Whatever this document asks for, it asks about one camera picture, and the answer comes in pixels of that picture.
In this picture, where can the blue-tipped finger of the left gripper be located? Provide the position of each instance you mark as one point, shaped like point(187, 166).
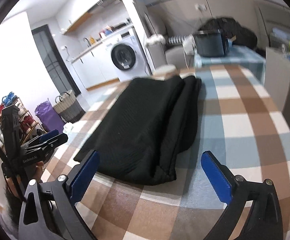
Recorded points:
point(53, 139)

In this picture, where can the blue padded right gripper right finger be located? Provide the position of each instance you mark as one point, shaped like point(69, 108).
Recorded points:
point(220, 177)

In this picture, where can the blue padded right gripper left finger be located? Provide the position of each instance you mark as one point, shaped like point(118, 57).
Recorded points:
point(81, 175)

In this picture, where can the black knit sweater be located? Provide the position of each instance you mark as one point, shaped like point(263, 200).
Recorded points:
point(151, 122)

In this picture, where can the purple bag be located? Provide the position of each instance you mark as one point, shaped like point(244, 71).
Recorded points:
point(49, 117)

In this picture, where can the shoe rack with shoes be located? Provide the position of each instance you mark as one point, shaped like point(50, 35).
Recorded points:
point(17, 121)

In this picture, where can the woven laundry basket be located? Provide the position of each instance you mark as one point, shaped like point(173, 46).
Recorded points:
point(68, 107)

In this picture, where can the dark glass door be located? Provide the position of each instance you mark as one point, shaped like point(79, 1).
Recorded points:
point(53, 61)

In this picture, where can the white front-load washing machine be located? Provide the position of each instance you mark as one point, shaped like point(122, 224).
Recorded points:
point(126, 56)

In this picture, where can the grey cabinet block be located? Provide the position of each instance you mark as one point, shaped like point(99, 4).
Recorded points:
point(277, 80)

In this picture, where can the light blue checkered tablecloth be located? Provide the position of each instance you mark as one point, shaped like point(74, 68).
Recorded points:
point(237, 55)

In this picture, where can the round white stool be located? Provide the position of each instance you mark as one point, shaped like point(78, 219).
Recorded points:
point(165, 69)

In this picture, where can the black rice cooker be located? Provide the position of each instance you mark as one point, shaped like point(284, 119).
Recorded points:
point(211, 43)

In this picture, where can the grey sofa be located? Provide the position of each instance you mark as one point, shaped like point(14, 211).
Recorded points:
point(159, 51)

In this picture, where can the black jacket pile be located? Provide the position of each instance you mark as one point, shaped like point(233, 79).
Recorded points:
point(230, 28)

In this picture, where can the black white checkered pillow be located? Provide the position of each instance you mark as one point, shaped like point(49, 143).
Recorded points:
point(175, 40)

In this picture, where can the white wall socket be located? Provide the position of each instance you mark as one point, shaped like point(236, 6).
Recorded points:
point(201, 7)

